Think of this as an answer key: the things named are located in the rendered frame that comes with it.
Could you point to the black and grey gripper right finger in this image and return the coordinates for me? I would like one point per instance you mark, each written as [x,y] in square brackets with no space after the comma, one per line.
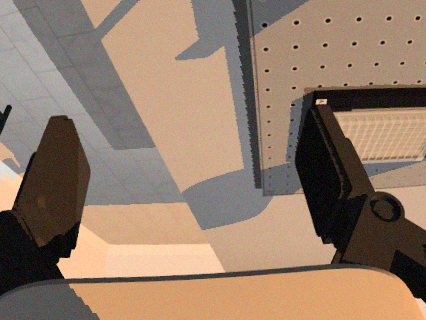
[366,227]

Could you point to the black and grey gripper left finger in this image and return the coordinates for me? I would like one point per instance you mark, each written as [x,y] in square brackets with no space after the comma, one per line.
[47,219]

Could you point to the beige well plate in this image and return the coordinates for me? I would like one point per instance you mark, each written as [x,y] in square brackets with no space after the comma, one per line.
[382,135]

